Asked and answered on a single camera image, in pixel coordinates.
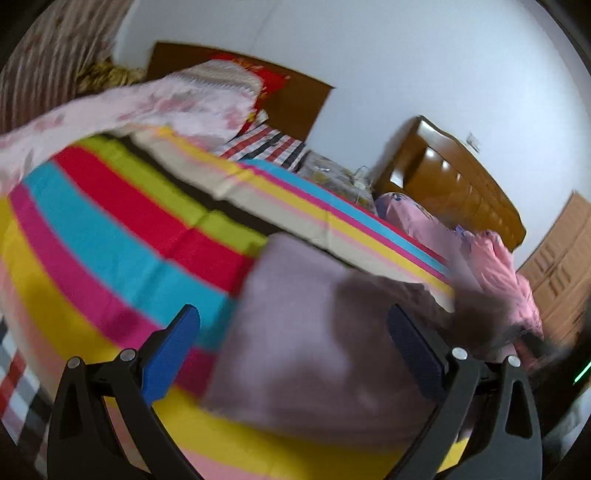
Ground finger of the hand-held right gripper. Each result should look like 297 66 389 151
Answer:
521 330 560 363

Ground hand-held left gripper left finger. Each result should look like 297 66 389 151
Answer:
46 304 201 480

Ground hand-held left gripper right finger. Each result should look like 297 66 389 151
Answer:
385 302 543 480

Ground lilac pants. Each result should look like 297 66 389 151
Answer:
203 233 522 446

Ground light wooden door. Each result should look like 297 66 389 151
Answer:
517 191 591 352

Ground pink bedsheet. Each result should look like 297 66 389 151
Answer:
376 191 465 261

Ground rainbow striped blanket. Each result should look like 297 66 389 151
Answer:
0 127 467 480

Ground red white plaid sheet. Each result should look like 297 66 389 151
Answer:
0 318 51 462

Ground glossy brown wooden headboard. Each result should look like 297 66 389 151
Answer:
372 115 527 252

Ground cluttered nightstand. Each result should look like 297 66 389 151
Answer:
295 152 377 213

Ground red black striped cloth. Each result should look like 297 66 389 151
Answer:
217 122 308 171

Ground pink floral quilt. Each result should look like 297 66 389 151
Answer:
0 62 264 195

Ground dark wooden headboard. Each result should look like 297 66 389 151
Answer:
147 41 334 141

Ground red cushion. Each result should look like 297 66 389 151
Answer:
208 53 291 123

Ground yellow brown cloth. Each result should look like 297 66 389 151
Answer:
76 60 144 93

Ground striped floral curtain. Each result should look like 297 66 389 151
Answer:
0 0 134 134

